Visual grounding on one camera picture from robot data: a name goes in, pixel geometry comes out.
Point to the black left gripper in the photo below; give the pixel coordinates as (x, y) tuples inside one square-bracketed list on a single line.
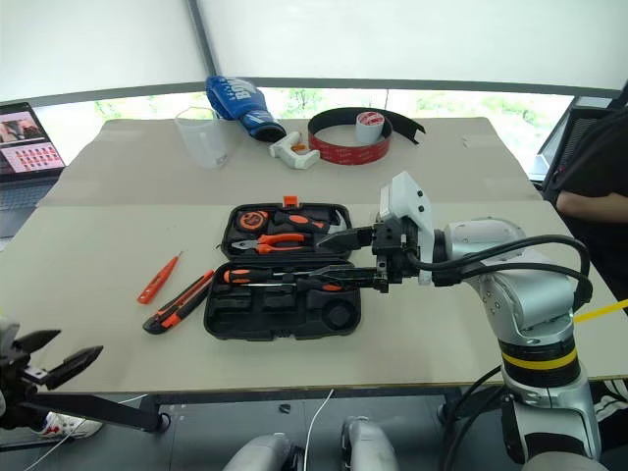
[(15, 368)]

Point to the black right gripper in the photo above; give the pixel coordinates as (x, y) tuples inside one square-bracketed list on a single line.
[(392, 245)]

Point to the black plastic tool case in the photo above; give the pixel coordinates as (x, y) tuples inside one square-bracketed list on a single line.
[(275, 329)]

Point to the orange voltage tester pen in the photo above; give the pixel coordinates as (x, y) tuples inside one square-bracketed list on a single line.
[(157, 280)]

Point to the orange black utility knife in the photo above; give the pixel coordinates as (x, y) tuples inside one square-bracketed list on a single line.
[(179, 304)]

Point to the person bare forearm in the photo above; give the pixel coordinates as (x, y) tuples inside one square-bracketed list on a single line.
[(593, 203)]

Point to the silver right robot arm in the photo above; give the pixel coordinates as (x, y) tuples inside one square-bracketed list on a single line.
[(530, 294)]

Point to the hammer with orange black grip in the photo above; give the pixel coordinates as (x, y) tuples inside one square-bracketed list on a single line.
[(299, 222)]

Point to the white red sneaker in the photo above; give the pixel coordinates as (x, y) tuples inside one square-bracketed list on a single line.
[(68, 426)]

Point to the red black coiled band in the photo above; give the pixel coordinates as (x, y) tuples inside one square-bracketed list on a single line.
[(343, 154)]

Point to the orange black tape measure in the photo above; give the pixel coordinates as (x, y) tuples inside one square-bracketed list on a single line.
[(251, 220)]

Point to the white plastic clamp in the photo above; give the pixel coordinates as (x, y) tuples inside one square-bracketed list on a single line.
[(294, 158)]

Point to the white tape roll red print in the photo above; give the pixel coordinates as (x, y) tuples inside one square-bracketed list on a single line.
[(368, 130)]

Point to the small black floor object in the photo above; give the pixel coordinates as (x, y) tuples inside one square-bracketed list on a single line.
[(285, 407)]

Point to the silver rounded shape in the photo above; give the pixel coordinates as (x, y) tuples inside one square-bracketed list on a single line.
[(368, 446), (260, 454)]

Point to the clear plastic measuring cup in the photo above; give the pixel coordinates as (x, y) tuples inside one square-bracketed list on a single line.
[(201, 142)]

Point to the blue snack bag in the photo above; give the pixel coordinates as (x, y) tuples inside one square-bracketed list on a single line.
[(240, 95)]

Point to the open grey laptop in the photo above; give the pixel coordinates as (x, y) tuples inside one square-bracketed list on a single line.
[(29, 147)]

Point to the black mesh panel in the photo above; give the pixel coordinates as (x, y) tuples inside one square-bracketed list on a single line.
[(559, 147)]

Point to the yellow tape strip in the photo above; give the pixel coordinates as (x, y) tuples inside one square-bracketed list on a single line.
[(601, 311)]

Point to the person in black shirt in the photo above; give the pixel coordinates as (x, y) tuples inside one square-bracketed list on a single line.
[(603, 152)]

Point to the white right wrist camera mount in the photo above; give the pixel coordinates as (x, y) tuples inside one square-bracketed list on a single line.
[(409, 201)]

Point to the grey window frame post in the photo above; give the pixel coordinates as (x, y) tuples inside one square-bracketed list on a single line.
[(203, 39)]

